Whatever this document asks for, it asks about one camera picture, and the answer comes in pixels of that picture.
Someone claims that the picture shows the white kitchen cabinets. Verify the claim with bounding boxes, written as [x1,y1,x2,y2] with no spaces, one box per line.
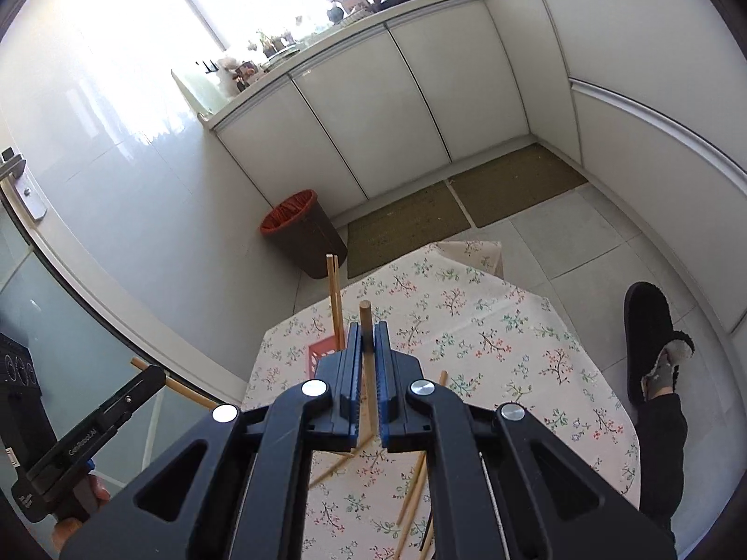
[210,0,746,332]

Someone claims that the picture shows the bamboo chopstick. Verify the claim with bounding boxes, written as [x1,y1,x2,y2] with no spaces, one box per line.
[393,453,427,560]
[130,357,218,410]
[307,369,450,490]
[325,253,345,351]

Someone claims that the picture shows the black chopstick with gold band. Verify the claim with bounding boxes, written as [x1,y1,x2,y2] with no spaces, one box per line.
[419,513,434,560]

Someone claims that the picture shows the round wooden chopstick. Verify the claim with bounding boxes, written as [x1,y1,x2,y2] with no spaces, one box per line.
[359,300,379,445]

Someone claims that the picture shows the green floor mat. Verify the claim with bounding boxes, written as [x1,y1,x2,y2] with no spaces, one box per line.
[347,144,586,278]

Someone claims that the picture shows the brown bin with orange rim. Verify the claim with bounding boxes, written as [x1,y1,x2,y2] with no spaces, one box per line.
[260,189,348,280]

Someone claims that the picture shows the floral tablecloth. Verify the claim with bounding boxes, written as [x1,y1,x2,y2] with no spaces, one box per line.
[239,239,642,560]

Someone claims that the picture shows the person's leg in black trousers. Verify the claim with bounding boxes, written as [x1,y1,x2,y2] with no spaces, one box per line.
[635,393,688,541]

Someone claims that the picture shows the bamboo chopstick in holder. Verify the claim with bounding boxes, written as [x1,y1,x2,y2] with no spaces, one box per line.
[325,253,345,351]

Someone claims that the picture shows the pink perforated utensil holder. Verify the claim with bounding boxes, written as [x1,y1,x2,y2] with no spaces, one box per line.
[308,335,337,379]

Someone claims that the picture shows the black fluffy slipper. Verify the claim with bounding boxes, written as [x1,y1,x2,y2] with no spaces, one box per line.
[623,282,695,408]

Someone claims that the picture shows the person's left hand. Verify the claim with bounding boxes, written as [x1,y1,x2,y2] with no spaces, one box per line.
[52,473,112,551]

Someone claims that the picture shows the metal door handle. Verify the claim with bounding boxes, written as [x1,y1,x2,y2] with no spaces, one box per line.
[1,147,47,223]

